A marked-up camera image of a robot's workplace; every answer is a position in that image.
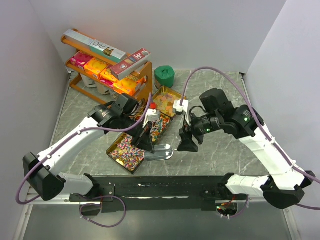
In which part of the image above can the orange wooden shelf rack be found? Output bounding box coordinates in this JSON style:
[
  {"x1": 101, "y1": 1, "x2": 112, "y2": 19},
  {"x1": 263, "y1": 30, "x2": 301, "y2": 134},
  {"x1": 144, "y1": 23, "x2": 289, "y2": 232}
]
[{"x1": 61, "y1": 29, "x2": 153, "y2": 105}]

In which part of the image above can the white teal cat box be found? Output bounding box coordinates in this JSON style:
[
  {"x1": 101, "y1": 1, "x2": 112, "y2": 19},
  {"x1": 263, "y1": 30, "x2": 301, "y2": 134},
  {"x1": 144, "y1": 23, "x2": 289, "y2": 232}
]
[{"x1": 89, "y1": 39, "x2": 127, "y2": 63}]

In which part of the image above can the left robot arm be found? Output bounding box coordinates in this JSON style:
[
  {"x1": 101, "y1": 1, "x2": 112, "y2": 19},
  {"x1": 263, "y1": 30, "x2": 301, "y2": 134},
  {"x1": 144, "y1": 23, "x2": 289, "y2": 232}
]
[{"x1": 22, "y1": 93, "x2": 155, "y2": 201}]

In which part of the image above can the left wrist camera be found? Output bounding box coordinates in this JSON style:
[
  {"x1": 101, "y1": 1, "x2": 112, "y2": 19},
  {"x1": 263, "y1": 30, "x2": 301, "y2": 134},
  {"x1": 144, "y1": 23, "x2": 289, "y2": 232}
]
[{"x1": 143, "y1": 102, "x2": 161, "y2": 128}]

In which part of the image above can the orange snack box right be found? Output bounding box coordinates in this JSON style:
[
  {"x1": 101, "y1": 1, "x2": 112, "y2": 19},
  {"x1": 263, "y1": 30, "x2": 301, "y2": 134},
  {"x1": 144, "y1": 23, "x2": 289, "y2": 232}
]
[{"x1": 113, "y1": 77, "x2": 145, "y2": 97}]

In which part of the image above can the metal candy scoop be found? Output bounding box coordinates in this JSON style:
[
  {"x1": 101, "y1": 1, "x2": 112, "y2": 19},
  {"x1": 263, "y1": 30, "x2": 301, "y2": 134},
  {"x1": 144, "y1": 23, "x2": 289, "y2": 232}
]
[{"x1": 144, "y1": 144, "x2": 177, "y2": 162}]

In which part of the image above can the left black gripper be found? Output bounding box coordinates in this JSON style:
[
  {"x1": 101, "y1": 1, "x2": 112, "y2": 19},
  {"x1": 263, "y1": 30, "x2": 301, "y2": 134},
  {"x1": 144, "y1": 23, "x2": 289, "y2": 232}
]
[{"x1": 119, "y1": 114, "x2": 155, "y2": 154}]

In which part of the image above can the orange snack box left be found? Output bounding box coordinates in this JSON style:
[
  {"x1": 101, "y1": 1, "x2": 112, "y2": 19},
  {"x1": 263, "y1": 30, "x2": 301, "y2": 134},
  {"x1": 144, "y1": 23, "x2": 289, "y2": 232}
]
[{"x1": 84, "y1": 57, "x2": 109, "y2": 80}]

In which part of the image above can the tin of round lollipops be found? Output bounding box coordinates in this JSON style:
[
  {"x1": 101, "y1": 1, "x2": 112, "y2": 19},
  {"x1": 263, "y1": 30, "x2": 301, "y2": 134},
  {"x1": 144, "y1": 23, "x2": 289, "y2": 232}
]
[{"x1": 141, "y1": 113, "x2": 171, "y2": 144}]

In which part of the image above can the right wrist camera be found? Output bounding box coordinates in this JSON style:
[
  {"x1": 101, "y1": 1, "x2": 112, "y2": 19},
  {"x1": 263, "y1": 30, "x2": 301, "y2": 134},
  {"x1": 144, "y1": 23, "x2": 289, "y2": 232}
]
[{"x1": 173, "y1": 99, "x2": 189, "y2": 114}]

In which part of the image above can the red white long box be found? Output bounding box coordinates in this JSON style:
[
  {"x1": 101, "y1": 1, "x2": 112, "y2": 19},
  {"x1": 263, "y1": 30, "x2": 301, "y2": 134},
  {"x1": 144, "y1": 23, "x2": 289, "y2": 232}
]
[{"x1": 110, "y1": 48, "x2": 151, "y2": 81}]

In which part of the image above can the yellow pink snack box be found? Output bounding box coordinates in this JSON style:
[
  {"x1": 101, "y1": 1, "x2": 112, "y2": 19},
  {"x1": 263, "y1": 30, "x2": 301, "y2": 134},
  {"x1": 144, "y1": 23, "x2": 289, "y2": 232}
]
[{"x1": 99, "y1": 68, "x2": 118, "y2": 88}]

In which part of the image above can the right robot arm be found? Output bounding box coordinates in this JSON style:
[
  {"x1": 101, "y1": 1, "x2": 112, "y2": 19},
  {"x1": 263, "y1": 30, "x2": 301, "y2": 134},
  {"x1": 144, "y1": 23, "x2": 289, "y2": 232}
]
[{"x1": 173, "y1": 88, "x2": 315, "y2": 210}]

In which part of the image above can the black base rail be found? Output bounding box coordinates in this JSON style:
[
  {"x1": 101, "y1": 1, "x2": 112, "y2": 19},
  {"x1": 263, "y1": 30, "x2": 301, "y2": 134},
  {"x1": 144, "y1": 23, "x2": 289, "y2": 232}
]
[{"x1": 69, "y1": 174, "x2": 247, "y2": 213}]

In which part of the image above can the orange snack box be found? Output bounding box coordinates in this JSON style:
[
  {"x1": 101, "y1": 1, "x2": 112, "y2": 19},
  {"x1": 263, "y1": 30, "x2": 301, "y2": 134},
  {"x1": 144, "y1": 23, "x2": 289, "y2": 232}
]
[
  {"x1": 84, "y1": 57, "x2": 109, "y2": 80},
  {"x1": 113, "y1": 77, "x2": 145, "y2": 97}
]

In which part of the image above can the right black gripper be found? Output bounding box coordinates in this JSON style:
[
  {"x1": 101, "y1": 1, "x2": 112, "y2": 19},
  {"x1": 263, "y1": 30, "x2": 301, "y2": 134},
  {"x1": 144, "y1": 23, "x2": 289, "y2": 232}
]
[{"x1": 177, "y1": 110, "x2": 222, "y2": 153}]

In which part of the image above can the grey long box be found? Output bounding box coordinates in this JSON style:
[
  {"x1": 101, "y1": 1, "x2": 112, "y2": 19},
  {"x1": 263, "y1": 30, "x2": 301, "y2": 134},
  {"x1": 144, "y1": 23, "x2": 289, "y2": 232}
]
[{"x1": 63, "y1": 29, "x2": 94, "y2": 49}]

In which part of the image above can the green covered jar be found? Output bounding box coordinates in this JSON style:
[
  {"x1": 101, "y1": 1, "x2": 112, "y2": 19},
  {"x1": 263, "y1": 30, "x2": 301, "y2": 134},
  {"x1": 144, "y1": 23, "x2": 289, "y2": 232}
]
[{"x1": 154, "y1": 65, "x2": 175, "y2": 89}]

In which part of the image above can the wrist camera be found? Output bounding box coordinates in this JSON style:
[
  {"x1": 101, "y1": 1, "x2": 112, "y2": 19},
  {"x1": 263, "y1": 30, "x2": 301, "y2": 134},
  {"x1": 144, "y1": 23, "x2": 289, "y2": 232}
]
[
  {"x1": 143, "y1": 102, "x2": 161, "y2": 128},
  {"x1": 173, "y1": 99, "x2": 189, "y2": 114}
]

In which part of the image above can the tin of swirl lollipops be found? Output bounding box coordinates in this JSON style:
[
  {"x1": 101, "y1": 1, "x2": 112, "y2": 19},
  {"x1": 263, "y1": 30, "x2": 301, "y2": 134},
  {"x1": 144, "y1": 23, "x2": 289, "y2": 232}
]
[{"x1": 106, "y1": 133, "x2": 145, "y2": 175}]

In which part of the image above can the tin of pastel candies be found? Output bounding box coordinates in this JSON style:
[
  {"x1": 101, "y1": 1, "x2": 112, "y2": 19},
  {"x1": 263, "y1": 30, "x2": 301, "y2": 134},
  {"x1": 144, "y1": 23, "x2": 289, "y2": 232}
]
[{"x1": 152, "y1": 86, "x2": 182, "y2": 118}]

